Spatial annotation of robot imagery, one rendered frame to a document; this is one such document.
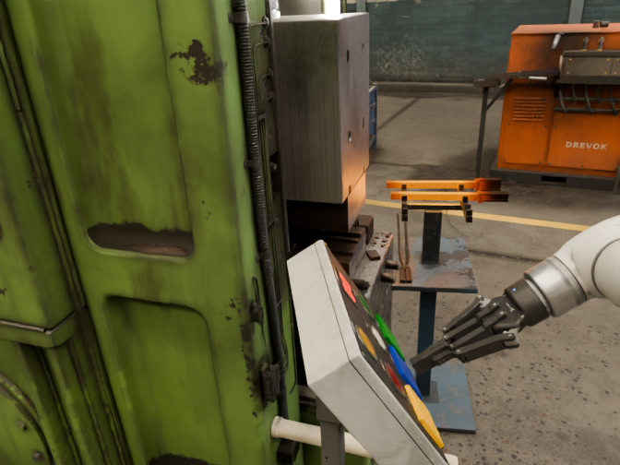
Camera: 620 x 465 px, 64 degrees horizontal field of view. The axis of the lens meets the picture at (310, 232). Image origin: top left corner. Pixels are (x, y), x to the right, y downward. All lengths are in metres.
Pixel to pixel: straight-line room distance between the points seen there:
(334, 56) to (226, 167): 0.34
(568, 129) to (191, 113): 4.11
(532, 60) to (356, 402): 4.20
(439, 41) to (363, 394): 8.39
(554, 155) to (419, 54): 4.62
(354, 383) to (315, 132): 0.63
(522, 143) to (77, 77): 4.13
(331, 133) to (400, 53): 7.98
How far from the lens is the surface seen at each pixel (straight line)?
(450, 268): 1.92
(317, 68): 1.11
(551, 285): 0.89
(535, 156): 4.85
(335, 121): 1.12
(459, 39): 8.86
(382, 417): 0.73
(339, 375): 0.66
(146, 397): 1.50
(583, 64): 4.55
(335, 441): 0.98
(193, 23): 0.92
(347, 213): 1.23
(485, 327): 0.89
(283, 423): 1.35
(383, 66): 9.20
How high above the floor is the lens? 1.61
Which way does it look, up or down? 25 degrees down
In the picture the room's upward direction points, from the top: 3 degrees counter-clockwise
